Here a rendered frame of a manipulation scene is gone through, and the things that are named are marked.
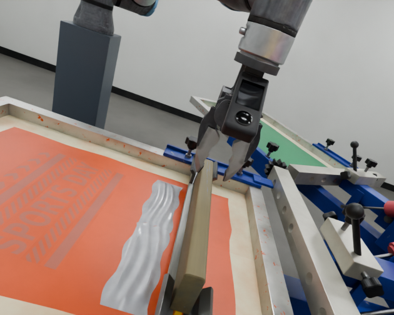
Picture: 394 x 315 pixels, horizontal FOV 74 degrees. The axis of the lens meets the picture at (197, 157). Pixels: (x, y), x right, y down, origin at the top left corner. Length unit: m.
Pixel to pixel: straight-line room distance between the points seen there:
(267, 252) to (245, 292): 0.10
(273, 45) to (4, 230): 0.50
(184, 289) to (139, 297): 0.09
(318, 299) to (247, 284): 0.12
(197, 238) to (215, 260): 0.15
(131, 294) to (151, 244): 0.11
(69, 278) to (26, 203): 0.18
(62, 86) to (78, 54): 0.15
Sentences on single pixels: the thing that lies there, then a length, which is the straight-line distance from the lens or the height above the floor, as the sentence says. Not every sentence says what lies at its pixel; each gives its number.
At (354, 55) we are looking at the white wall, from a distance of 4.63.
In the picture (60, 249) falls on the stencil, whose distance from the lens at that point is 0.50.
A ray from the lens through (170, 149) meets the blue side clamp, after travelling 0.78.
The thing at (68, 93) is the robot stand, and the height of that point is 0.94.
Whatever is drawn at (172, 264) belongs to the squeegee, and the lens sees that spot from 0.45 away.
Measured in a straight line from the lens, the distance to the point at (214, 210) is 0.67.
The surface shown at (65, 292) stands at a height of 0.96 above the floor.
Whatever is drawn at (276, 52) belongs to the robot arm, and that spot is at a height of 1.34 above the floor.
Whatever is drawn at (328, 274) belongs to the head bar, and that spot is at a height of 1.04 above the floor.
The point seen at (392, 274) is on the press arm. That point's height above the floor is 1.04.
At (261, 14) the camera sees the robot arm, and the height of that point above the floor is 1.37.
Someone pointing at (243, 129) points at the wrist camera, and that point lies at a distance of 0.35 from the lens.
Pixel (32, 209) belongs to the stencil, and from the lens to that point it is 0.57.
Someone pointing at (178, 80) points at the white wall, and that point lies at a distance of 4.31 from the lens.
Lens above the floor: 1.33
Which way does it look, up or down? 25 degrees down
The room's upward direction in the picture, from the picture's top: 20 degrees clockwise
